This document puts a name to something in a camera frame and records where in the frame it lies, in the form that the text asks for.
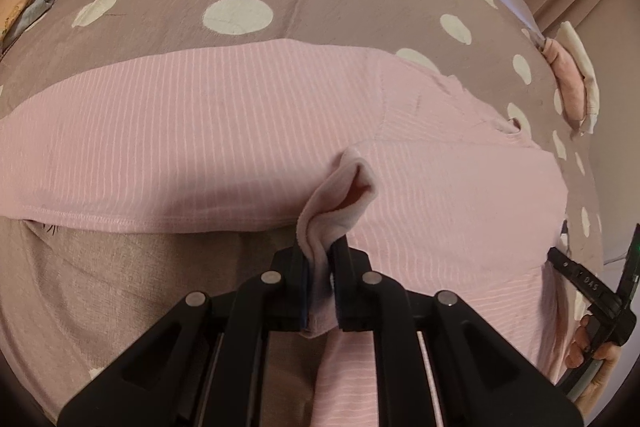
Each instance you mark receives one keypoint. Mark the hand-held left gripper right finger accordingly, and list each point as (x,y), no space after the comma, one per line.
(344,289)

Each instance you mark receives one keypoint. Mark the plain brown bed sheet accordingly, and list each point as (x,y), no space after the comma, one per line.
(125,277)

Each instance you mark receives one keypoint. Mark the pink striped shirt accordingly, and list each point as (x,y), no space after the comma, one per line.
(200,137)

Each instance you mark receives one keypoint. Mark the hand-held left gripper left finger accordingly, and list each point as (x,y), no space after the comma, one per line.
(296,289)

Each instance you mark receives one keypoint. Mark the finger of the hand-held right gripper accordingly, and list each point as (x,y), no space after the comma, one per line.
(575,274)

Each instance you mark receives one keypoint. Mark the folded pink and cream cloths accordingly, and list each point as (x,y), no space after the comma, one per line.
(582,57)

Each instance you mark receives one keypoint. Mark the folded pink cloth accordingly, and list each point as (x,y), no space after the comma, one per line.
(567,77)

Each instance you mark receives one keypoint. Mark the person's right hand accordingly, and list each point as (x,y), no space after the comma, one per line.
(597,377)

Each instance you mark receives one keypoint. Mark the orange cloth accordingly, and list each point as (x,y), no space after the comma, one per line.
(15,2)

